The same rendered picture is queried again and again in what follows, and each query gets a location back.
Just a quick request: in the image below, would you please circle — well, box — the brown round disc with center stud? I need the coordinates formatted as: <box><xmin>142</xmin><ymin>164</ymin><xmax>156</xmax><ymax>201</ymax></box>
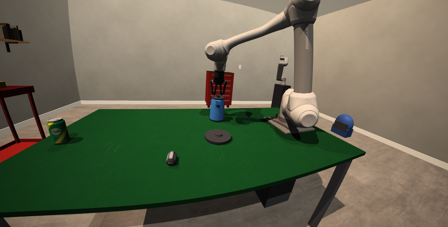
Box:
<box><xmin>205</xmin><ymin>129</ymin><xmax>231</xmax><ymax>145</ymax></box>

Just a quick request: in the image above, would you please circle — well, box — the green drink can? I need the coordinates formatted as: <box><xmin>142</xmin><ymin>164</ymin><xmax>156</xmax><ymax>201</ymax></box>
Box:
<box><xmin>47</xmin><ymin>117</ymin><xmax>70</xmax><ymax>144</ymax></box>

